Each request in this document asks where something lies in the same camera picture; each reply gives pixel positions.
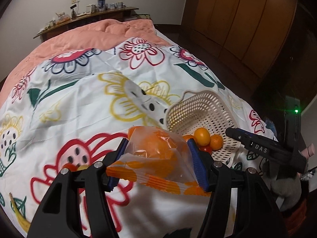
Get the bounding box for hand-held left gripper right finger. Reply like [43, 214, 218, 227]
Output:
[187, 139, 289, 238]

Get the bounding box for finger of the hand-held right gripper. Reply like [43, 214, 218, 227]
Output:
[225, 127, 284, 160]

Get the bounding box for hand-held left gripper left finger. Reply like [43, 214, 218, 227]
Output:
[26, 137, 128, 238]

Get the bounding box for pale yellowish orange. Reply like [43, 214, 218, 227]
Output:
[194, 127, 211, 146]

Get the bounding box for large orange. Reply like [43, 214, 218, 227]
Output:
[210, 134, 224, 150]

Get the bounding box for clear plastic bag of oranges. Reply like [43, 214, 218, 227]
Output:
[106, 126, 211, 197]

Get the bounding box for cream perforated plastic basket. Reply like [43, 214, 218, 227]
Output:
[165, 90, 248, 169]

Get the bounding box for yellow banana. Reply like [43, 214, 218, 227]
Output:
[9, 193, 31, 233]

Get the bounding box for blue object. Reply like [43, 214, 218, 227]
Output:
[265, 120, 276, 139]

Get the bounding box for pink object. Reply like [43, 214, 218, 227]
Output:
[303, 145, 317, 158]

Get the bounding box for grey cloth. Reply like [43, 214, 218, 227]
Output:
[260, 160, 304, 212]

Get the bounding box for white floral printed blanket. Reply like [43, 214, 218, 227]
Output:
[0, 37, 280, 238]

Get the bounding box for orange-red cloth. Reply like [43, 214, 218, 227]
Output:
[282, 198, 307, 238]

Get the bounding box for brown wooden wardrobe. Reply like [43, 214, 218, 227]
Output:
[182, 0, 301, 80]

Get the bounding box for pink quilt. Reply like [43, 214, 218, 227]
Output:
[0, 18, 174, 105]

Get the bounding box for wooden headboard shelf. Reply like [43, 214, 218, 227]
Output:
[33, 6, 139, 42]

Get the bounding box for glass jar with orange contents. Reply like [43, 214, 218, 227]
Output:
[56, 12, 70, 24]

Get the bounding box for row of small glass jars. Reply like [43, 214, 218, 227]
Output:
[37, 18, 56, 33]

